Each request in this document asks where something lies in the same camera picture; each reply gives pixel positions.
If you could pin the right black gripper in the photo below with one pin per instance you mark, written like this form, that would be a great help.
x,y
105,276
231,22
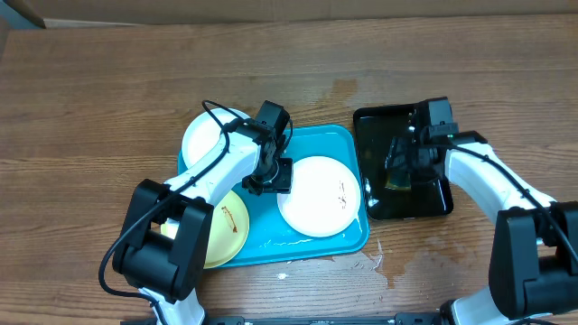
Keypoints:
x,y
397,160

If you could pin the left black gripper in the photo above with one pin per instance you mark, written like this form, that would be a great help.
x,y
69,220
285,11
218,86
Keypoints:
x,y
283,183

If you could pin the green yellow sponge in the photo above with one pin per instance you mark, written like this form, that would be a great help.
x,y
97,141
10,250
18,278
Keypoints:
x,y
398,181

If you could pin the white plate with stain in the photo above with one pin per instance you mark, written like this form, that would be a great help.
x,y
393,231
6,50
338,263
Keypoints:
x,y
324,198

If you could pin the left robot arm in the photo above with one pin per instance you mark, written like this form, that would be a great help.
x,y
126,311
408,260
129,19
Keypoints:
x,y
161,250

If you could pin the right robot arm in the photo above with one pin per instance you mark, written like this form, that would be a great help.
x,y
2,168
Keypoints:
x,y
533,262

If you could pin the black rectangular tray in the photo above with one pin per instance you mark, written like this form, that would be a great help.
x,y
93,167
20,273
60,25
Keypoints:
x,y
374,129

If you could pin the teal plastic tray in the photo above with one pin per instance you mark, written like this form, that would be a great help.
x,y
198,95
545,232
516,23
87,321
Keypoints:
x,y
270,239

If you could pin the yellow plate with stain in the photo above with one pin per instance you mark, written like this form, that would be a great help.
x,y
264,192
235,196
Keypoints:
x,y
228,232

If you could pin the cardboard backdrop panel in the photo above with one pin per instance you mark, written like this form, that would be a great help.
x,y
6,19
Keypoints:
x,y
31,13

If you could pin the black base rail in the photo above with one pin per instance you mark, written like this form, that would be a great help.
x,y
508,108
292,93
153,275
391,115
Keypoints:
x,y
402,318

